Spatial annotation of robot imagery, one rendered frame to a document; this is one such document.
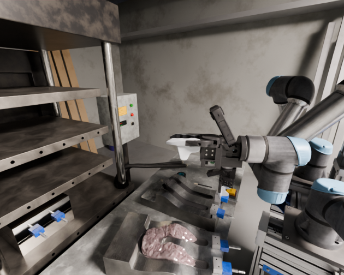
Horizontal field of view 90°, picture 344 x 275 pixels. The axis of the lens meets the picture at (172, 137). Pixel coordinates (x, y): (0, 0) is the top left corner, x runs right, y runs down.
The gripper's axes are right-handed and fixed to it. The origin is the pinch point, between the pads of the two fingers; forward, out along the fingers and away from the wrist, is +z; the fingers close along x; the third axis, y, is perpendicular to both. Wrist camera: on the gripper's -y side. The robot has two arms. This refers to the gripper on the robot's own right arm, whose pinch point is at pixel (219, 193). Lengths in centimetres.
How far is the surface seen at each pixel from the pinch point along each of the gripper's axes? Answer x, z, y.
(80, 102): 111, -20, -278
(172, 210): -18.0, 8.5, -23.5
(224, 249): -29.3, 7.2, 9.4
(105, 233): -46, 13, -51
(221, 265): -38.8, 5.0, 10.2
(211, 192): 4.9, 4.4, -6.2
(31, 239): -68, 9, -78
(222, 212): -11.5, 2.9, 4.3
